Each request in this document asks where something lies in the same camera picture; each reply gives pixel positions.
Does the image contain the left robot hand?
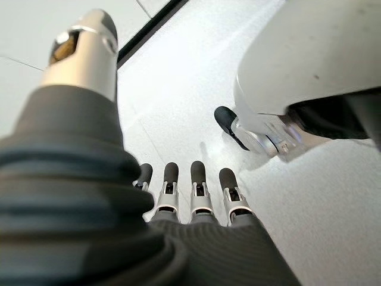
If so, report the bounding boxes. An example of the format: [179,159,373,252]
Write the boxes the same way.
[0,8,300,286]

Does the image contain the white left robot leg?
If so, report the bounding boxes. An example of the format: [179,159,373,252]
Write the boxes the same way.
[233,0,381,158]

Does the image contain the white cabinet door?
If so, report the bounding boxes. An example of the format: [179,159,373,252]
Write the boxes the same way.
[0,0,151,138]
[136,0,173,18]

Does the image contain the black left robot foot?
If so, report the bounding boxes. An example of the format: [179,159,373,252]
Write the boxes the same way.
[214,106,251,151]

